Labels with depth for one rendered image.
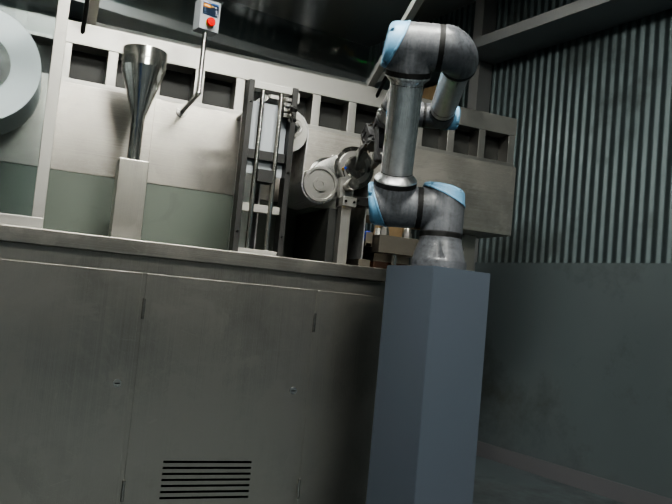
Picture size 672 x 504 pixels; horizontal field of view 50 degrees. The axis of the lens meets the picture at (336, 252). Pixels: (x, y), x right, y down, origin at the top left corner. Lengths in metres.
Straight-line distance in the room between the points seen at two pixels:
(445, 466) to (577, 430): 1.96
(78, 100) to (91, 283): 0.85
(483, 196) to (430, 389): 1.43
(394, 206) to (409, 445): 0.62
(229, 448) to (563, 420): 2.18
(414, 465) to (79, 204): 1.42
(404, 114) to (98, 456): 1.19
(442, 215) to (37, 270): 1.05
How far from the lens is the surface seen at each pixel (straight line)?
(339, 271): 2.12
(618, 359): 3.68
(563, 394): 3.88
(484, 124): 3.18
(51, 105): 2.07
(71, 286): 1.98
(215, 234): 2.65
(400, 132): 1.88
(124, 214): 2.33
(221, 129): 2.70
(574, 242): 3.90
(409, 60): 1.83
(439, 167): 3.03
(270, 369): 2.09
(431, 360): 1.85
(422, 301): 1.86
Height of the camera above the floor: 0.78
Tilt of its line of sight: 4 degrees up
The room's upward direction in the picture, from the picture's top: 5 degrees clockwise
